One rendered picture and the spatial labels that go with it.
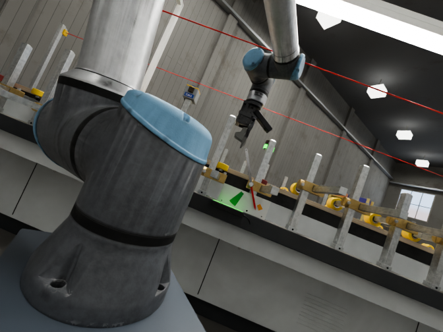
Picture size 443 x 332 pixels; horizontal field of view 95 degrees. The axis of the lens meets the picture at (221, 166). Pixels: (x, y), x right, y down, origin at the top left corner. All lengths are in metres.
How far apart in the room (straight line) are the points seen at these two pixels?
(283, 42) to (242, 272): 1.19
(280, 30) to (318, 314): 1.47
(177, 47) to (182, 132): 5.45
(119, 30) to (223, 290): 1.33
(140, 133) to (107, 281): 0.17
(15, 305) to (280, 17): 0.78
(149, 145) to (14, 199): 1.62
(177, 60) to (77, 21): 1.97
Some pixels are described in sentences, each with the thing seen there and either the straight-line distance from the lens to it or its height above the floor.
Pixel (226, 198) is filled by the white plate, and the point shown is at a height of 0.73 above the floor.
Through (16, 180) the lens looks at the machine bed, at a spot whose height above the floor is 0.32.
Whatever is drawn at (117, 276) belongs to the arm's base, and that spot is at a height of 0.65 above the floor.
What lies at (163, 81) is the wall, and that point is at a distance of 5.37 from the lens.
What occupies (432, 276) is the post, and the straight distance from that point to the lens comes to 1.57.
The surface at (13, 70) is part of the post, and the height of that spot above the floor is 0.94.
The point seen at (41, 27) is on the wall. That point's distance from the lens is 5.37.
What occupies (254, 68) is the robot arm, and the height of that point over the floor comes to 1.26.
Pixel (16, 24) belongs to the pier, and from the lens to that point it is 5.30.
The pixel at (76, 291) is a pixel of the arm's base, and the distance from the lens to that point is 0.30.
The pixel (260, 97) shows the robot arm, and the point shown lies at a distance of 0.97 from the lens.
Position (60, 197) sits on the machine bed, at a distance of 1.65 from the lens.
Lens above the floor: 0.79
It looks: 4 degrees up
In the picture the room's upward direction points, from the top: 22 degrees clockwise
